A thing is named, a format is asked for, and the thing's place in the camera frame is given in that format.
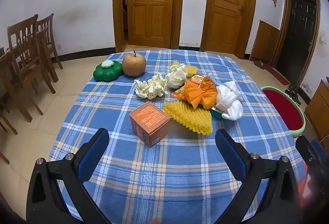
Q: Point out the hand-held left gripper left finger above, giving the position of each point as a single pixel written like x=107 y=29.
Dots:
x=93 y=154

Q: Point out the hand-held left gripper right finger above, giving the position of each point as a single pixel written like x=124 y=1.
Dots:
x=231 y=159

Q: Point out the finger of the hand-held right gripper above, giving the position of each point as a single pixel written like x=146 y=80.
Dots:
x=307 y=152

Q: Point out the red basin with green rim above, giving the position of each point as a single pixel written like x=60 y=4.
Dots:
x=282 y=108

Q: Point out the large yellow foam net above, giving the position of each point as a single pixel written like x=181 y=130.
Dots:
x=187 y=116

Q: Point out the orange cardboard box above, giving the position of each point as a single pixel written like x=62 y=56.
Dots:
x=149 y=121

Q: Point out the orange paper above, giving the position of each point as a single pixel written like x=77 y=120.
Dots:
x=198 y=97

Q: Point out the orange snack packet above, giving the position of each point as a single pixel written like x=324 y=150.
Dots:
x=199 y=79

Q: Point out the cream paper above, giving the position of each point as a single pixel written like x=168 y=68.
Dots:
x=177 y=76
x=149 y=86

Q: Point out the small yellow foam net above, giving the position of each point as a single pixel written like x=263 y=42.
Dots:
x=192 y=71

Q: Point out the wooden sideboard cabinet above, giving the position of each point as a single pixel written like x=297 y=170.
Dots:
x=318 y=111

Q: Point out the blue plaid tablecloth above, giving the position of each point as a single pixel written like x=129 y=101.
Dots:
x=180 y=175

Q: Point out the black sneaker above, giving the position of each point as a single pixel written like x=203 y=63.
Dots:
x=294 y=98
x=291 y=88

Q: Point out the green flower-shaped container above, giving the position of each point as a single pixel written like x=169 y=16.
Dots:
x=108 y=74

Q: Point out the red door mat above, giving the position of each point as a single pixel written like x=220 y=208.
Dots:
x=279 y=75

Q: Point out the brown apple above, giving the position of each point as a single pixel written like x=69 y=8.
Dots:
x=133 y=65

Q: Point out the brown slipper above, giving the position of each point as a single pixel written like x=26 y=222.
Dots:
x=261 y=63

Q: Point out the dark entrance door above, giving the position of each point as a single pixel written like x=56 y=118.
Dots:
x=299 y=39

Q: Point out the wooden chair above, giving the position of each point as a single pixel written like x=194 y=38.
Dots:
x=47 y=34
x=23 y=59

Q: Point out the wooden panel door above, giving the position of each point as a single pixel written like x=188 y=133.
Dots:
x=226 y=8
x=151 y=3

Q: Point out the white wall switch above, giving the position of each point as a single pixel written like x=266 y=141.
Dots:
x=324 y=39

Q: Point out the low wooden wall cabinet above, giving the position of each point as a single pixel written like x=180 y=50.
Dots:
x=266 y=41

